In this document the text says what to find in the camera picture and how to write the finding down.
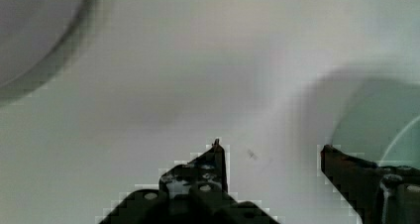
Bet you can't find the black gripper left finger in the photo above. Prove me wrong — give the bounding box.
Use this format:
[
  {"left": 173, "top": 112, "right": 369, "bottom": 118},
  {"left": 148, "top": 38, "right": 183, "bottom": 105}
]
[{"left": 99, "top": 140, "right": 279, "bottom": 224}]

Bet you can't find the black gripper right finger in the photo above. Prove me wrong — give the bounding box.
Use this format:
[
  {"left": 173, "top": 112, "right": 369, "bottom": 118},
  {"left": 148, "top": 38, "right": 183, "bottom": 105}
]
[{"left": 320, "top": 145, "right": 419, "bottom": 224}]

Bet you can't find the green metal mug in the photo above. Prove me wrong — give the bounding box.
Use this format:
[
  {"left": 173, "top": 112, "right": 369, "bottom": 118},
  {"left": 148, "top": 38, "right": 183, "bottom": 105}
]
[{"left": 331, "top": 79, "right": 420, "bottom": 168}]

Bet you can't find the large grey round plate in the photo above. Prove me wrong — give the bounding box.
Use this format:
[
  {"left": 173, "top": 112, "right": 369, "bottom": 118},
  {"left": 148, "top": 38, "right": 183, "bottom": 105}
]
[{"left": 0, "top": 0, "right": 92, "bottom": 99}]

